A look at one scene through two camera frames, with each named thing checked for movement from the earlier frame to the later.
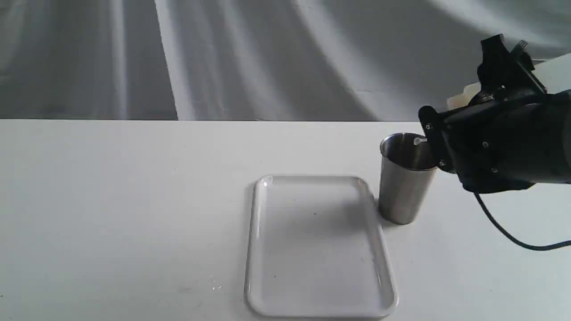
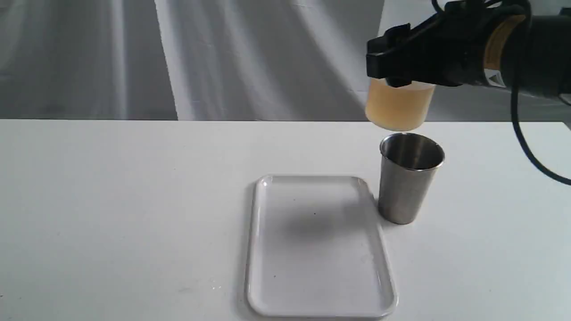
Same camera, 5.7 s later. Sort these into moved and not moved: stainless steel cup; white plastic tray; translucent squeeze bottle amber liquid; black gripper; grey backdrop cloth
Moved: translucent squeeze bottle amber liquid; black gripper
Not moved: stainless steel cup; grey backdrop cloth; white plastic tray
